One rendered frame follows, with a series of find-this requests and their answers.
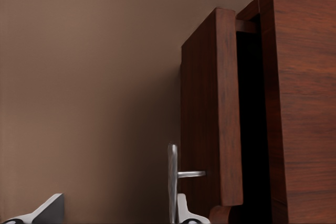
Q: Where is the silver drawer handle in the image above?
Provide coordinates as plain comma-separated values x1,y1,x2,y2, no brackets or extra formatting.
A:
167,143,207,224

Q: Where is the brown wooden cabinet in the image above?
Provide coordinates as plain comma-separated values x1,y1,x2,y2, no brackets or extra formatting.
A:
209,0,336,224

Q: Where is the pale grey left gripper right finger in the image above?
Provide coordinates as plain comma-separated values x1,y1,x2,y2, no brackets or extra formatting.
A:
177,193,211,224

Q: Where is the brown wooden drawer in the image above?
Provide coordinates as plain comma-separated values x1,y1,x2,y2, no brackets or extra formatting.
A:
180,7,259,207

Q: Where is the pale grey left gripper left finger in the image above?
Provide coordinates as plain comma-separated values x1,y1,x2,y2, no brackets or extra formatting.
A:
0,193,65,224

